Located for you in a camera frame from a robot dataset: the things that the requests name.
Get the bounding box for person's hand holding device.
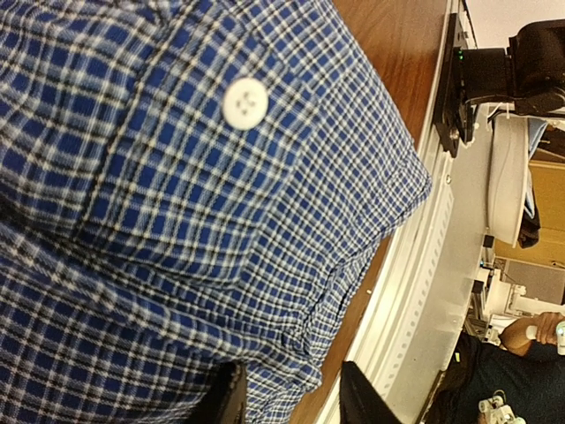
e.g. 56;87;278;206
526;312;564;345

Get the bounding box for person in dark shirt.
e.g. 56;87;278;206
426;316;564;423

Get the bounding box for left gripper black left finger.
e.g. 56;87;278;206
189;362;247;424

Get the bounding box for blue small-check long sleeve shirt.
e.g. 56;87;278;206
1;1;431;423

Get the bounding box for front aluminium rail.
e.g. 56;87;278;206
315;0;493;424

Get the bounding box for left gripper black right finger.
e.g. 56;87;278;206
339;361;400;424

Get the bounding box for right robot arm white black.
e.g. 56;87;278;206
456;19;564;246

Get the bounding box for white handheld device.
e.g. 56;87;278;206
524;321;565;355

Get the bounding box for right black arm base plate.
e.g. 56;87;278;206
433;12;468;158

